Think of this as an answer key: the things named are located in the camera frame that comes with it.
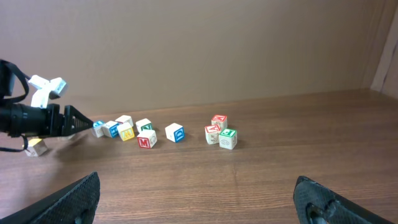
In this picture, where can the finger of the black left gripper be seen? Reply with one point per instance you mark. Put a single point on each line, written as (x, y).
(74, 122)

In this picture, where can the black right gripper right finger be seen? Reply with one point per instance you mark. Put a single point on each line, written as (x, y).
(316, 204)

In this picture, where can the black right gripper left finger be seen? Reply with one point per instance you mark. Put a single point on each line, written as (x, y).
(75, 203)

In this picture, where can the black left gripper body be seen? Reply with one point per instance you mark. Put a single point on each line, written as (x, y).
(17, 116)

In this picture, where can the blue N wooden block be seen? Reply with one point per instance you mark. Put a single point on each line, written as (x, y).
(97, 130)

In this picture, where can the yellow top wooden block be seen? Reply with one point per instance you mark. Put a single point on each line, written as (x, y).
(36, 147)

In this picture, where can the blue framed wooden block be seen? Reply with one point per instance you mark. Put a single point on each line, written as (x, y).
(110, 129)

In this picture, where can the blue D wooden block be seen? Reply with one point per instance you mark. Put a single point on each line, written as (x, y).
(175, 132)

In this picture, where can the red sided wooden block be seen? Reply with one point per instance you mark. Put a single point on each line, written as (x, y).
(125, 119)

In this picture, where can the yellow letter wooden block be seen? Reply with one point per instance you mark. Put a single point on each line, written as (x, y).
(125, 131)

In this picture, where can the green letter wooden block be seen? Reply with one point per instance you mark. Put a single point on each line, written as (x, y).
(143, 124)

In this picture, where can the red M wooden block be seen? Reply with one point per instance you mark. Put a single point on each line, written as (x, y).
(147, 139)

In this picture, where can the green F wooden block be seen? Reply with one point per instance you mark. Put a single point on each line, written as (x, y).
(228, 138)

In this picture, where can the red W wooden block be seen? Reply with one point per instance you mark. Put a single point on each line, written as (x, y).
(220, 120)

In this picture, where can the red A wooden block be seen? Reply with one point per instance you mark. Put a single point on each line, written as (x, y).
(212, 133)

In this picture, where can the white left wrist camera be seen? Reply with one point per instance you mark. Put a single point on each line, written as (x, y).
(47, 90)

